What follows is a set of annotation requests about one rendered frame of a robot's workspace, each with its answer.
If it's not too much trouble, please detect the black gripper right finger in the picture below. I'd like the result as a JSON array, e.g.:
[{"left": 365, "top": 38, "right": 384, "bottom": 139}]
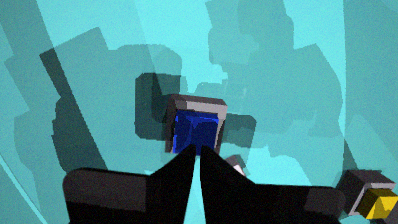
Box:
[{"left": 200, "top": 146, "right": 346, "bottom": 224}]

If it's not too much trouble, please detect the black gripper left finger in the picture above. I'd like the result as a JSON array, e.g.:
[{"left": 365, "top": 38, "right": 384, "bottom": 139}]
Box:
[{"left": 62, "top": 144, "right": 196, "bottom": 224}]

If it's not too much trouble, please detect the blue button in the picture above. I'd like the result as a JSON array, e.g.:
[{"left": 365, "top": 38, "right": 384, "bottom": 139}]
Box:
[{"left": 164, "top": 93, "right": 228, "bottom": 156}]

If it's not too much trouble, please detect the yellow button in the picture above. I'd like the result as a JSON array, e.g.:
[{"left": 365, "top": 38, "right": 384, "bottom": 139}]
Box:
[{"left": 339, "top": 170, "right": 398, "bottom": 219}]

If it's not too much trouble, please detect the grey cube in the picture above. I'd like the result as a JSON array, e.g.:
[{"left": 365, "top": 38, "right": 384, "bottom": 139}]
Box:
[{"left": 225, "top": 154, "right": 247, "bottom": 177}]

